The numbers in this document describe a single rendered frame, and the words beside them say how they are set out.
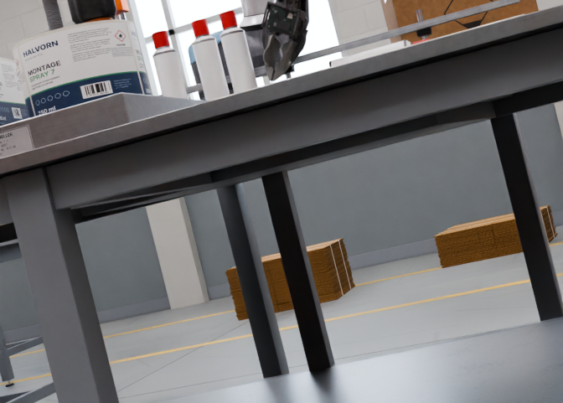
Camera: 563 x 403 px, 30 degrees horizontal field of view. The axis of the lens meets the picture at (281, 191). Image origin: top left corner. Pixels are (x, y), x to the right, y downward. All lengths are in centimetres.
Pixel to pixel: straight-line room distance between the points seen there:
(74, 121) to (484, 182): 616
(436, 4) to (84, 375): 123
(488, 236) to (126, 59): 486
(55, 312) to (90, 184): 18
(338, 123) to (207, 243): 688
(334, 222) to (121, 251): 183
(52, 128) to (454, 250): 513
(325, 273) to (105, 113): 479
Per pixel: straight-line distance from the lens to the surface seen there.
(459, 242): 642
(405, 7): 230
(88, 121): 143
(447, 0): 231
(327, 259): 615
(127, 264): 850
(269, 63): 215
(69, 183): 141
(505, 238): 636
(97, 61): 165
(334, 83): 126
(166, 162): 136
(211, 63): 217
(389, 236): 765
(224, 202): 298
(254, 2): 255
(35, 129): 146
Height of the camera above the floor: 70
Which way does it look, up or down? level
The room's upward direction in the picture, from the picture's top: 14 degrees counter-clockwise
